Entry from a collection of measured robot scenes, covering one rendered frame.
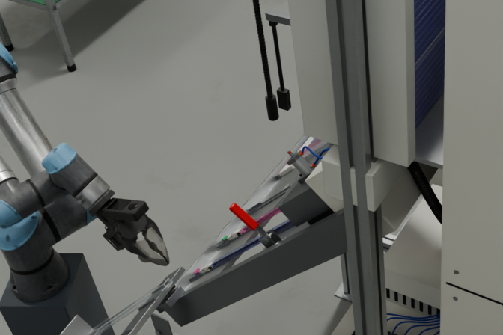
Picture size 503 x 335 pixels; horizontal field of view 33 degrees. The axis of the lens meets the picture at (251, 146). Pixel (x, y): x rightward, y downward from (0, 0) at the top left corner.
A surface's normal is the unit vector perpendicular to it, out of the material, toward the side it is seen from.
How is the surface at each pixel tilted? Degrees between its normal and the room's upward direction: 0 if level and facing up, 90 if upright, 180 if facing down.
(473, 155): 90
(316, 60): 90
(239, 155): 0
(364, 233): 90
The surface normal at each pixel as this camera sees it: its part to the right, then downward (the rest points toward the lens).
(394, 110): -0.55, 0.60
